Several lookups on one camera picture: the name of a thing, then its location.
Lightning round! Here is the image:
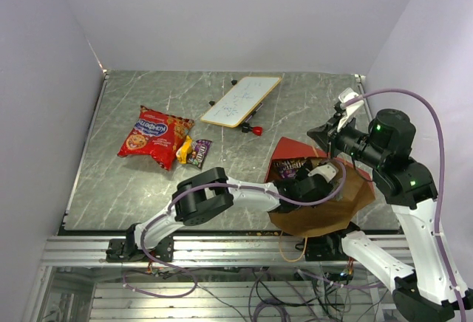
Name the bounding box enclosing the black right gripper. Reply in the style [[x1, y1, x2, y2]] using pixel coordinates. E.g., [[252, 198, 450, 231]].
[[307, 111, 387, 168]]

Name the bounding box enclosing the brown m&m's candy packet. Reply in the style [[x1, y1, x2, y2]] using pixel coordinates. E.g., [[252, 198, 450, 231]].
[[272, 157, 307, 179]]

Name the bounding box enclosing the red brown paper bag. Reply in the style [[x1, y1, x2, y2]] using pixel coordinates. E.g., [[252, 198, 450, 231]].
[[265, 137, 375, 260]]

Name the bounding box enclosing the purple candy packet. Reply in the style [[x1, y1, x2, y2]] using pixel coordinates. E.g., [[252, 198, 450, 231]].
[[186, 139, 213, 170]]

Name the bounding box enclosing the yellow candy packet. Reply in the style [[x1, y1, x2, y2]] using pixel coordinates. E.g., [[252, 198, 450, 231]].
[[175, 135, 193, 164]]

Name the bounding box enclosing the red cookie snack bag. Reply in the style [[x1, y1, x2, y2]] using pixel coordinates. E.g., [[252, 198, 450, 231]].
[[118, 106, 194, 171]]

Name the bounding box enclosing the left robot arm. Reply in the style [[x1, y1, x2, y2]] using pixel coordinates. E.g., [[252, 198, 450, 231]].
[[116, 164, 346, 261]]

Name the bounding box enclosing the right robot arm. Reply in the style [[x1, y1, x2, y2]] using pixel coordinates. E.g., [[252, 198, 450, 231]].
[[307, 109, 472, 321]]

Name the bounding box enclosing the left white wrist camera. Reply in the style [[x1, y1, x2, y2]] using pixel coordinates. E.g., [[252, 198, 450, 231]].
[[308, 162, 338, 182]]

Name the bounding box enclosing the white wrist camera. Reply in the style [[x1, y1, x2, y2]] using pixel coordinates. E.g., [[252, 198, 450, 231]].
[[334, 88, 364, 132], [308, 162, 338, 182]]

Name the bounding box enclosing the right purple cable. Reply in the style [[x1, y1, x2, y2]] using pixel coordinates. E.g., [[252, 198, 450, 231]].
[[343, 88, 468, 322]]

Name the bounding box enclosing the purple cable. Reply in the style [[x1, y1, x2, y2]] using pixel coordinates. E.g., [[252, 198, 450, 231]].
[[343, 88, 468, 322], [140, 157, 348, 298]]

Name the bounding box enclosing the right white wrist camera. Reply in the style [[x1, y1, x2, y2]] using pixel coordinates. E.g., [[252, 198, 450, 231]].
[[334, 88, 364, 132]]

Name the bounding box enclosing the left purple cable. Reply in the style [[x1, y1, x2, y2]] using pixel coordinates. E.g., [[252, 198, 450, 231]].
[[140, 157, 348, 298]]

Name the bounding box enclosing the small whiteboard with yellow frame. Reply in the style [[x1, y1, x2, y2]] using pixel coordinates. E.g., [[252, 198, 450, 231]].
[[200, 76, 282, 128]]

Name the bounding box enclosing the aluminium mounting rail frame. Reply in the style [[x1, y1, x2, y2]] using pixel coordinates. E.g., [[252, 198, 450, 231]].
[[38, 230, 401, 321]]

